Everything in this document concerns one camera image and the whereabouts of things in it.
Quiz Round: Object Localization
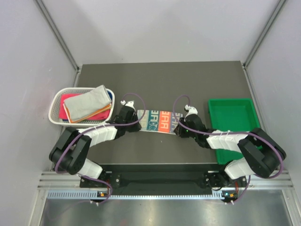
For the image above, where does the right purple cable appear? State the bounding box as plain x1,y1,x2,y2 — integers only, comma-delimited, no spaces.
173,95,285,205

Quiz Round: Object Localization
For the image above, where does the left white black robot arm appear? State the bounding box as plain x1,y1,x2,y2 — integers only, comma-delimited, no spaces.
49,105,141,187

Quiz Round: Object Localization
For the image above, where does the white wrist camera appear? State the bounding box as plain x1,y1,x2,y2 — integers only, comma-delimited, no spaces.
184,105,198,116
120,100,135,108

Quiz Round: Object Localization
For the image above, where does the blue folded towel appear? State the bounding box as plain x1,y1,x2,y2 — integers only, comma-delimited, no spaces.
106,89,112,100

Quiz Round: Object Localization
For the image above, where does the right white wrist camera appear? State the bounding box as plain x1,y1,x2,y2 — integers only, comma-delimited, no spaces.
184,105,198,116

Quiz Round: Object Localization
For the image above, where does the orange white patterned towel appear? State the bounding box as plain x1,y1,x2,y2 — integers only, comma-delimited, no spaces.
63,104,111,123

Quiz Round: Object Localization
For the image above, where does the white letter print towel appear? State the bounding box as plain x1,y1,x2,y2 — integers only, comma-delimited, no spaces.
139,110,183,135

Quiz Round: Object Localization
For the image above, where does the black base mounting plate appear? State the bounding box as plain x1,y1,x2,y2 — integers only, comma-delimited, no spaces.
79,171,247,189

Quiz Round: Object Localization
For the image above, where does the green plastic tray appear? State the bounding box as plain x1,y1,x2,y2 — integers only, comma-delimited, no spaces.
208,98,265,165

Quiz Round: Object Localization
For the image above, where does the white perforated basket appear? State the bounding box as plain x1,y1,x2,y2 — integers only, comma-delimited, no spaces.
48,87,115,128

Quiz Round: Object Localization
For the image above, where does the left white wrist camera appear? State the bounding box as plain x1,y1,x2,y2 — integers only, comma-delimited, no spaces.
120,100,135,108

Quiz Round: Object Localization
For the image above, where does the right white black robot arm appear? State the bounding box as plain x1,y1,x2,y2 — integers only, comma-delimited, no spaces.
174,114,286,186

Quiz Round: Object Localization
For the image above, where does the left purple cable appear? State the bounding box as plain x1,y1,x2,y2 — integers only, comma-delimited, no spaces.
54,93,145,205

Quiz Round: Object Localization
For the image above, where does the white slotted cable duct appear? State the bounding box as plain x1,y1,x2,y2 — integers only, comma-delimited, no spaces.
47,190,235,200

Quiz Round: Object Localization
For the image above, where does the purple cable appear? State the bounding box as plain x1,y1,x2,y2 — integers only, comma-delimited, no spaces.
173,95,285,205
54,93,145,205

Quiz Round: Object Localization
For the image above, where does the white waffle towel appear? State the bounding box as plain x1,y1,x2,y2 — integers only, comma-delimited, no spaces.
63,85,112,120

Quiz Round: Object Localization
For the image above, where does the pink microfiber towel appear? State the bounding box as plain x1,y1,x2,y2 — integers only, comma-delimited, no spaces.
58,93,111,121

